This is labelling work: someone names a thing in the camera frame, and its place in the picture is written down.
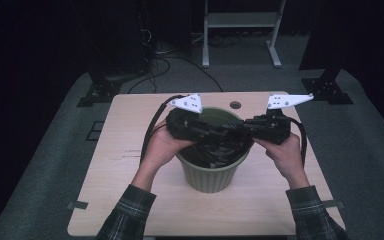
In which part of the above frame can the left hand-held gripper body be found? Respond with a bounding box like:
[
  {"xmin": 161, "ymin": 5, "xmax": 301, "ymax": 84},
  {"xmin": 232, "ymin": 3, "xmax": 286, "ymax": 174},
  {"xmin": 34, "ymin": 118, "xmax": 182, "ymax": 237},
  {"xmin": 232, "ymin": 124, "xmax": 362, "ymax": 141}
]
[{"xmin": 165, "ymin": 93, "xmax": 215, "ymax": 141}]

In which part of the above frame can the black plastic trash bag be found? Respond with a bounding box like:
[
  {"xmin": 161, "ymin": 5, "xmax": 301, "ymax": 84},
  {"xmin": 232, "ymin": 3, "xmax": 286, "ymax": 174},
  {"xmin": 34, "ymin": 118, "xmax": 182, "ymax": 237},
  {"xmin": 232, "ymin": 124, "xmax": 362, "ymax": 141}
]
[{"xmin": 179, "ymin": 116, "xmax": 253, "ymax": 169}]

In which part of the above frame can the white metal stand frame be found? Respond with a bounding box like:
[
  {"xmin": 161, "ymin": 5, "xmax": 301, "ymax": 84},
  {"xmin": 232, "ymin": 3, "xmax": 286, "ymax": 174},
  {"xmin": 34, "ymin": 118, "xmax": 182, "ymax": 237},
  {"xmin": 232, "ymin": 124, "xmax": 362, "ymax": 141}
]
[{"xmin": 202, "ymin": 0, "xmax": 287, "ymax": 69}]

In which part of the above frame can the dark cabinet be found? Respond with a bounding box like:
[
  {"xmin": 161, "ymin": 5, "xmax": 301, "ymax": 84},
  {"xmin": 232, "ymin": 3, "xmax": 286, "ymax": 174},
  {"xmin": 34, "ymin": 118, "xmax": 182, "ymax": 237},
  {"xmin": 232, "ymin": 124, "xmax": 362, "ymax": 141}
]
[{"xmin": 89, "ymin": 0, "xmax": 154, "ymax": 76}]

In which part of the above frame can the right hand-held gripper black cable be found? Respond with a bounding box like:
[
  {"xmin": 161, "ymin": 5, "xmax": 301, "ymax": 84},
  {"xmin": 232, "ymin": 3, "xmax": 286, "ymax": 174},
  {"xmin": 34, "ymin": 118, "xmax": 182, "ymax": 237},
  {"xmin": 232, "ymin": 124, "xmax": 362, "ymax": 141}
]
[{"xmin": 289, "ymin": 117, "xmax": 309, "ymax": 168}]

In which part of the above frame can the person's left hand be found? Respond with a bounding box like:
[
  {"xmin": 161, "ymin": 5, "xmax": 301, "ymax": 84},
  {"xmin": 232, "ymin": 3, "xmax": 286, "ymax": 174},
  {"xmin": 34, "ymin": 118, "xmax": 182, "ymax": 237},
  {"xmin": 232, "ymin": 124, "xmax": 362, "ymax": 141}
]
[{"xmin": 139, "ymin": 119, "xmax": 194, "ymax": 181}]

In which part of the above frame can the grey tape strip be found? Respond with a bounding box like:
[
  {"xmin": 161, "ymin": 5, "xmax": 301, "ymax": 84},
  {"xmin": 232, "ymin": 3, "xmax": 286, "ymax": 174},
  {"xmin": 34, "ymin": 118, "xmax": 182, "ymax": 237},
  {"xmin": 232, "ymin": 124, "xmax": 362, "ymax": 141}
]
[
  {"xmin": 67, "ymin": 200, "xmax": 89, "ymax": 211},
  {"xmin": 323, "ymin": 199, "xmax": 346, "ymax": 210}
]

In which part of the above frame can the green ribbed trash bin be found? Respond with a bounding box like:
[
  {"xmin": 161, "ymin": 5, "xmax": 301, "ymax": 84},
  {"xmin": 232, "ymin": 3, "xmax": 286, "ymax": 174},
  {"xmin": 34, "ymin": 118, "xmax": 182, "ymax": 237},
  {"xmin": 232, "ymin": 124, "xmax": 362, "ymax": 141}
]
[{"xmin": 175, "ymin": 106, "xmax": 255, "ymax": 194}]

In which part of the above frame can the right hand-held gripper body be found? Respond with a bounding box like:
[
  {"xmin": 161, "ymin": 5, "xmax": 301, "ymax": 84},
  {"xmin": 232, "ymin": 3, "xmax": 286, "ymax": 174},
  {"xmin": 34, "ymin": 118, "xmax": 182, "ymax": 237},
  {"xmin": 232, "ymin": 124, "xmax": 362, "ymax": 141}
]
[{"xmin": 254, "ymin": 93, "xmax": 314, "ymax": 145}]

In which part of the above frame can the person's right hand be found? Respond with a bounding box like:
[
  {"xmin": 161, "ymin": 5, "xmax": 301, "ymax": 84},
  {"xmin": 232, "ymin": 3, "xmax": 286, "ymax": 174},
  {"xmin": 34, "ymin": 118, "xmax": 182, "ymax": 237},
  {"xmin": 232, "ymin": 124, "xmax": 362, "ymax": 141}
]
[{"xmin": 254, "ymin": 133, "xmax": 306, "ymax": 181}]

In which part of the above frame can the long black floor cable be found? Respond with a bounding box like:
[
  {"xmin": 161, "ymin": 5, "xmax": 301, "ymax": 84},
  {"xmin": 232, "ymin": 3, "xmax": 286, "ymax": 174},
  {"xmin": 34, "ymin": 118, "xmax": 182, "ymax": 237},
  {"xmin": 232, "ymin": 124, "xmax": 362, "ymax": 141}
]
[{"xmin": 127, "ymin": 54, "xmax": 224, "ymax": 94}]

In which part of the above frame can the black metal stand base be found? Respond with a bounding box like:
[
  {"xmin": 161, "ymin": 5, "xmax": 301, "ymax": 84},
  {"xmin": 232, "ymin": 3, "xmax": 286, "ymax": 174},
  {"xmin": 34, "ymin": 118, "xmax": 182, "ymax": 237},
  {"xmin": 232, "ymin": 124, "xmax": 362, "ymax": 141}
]
[
  {"xmin": 76, "ymin": 68, "xmax": 123, "ymax": 108},
  {"xmin": 300, "ymin": 66, "xmax": 354, "ymax": 106}
]

